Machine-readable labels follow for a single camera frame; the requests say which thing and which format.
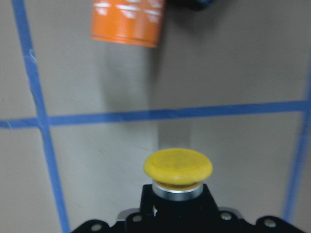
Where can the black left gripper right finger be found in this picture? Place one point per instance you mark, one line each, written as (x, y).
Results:
(209, 218)

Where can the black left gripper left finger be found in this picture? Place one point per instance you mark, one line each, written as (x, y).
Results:
(144, 220)

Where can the orange can with white print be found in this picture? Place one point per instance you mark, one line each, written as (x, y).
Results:
(132, 22)

